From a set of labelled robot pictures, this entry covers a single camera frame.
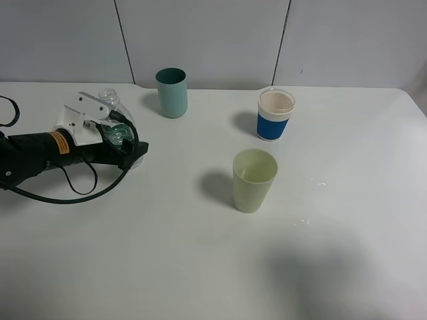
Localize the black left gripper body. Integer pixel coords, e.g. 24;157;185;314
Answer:
78;142;122;167

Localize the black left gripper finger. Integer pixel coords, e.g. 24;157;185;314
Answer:
117;141;149;170

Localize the clear water bottle green label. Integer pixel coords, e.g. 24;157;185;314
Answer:
98;88;135;165

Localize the light green plastic cup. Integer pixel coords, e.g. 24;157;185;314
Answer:
233;149;278;213

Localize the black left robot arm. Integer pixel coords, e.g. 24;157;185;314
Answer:
1;129;149;189

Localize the teal plastic cup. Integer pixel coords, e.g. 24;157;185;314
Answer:
155;67;187;119

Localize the blue sleeve paper cup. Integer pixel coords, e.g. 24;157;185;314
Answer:
256;87;296;141

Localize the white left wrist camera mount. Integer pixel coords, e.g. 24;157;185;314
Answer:
53;91;111;147

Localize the black braided camera cable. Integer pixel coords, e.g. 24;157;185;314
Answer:
0;95;139;205

